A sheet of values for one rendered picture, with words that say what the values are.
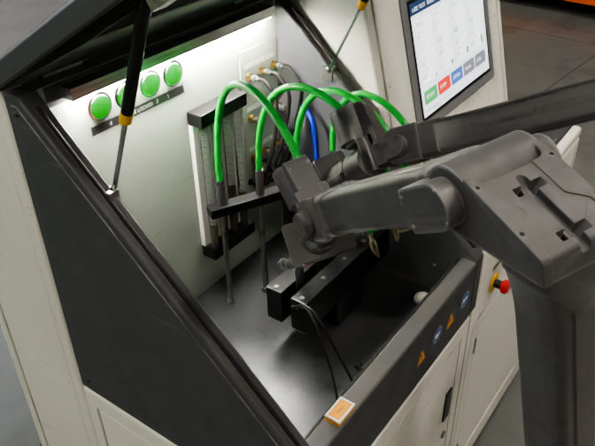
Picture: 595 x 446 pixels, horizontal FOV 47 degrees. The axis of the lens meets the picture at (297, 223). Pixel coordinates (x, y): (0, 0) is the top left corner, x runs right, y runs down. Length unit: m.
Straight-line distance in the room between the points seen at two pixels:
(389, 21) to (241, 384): 0.87
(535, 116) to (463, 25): 0.89
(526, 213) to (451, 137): 0.57
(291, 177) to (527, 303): 0.48
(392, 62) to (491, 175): 1.08
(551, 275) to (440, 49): 1.34
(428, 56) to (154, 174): 0.73
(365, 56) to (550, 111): 0.60
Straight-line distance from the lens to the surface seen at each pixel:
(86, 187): 1.11
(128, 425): 1.49
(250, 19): 1.47
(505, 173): 0.53
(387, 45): 1.57
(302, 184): 0.94
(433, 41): 1.75
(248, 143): 1.60
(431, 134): 1.06
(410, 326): 1.38
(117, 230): 1.10
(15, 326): 1.65
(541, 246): 0.48
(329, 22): 1.56
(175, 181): 1.45
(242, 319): 1.57
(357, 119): 1.12
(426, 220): 0.55
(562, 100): 1.03
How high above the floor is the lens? 1.87
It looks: 34 degrees down
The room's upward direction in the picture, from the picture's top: 1 degrees counter-clockwise
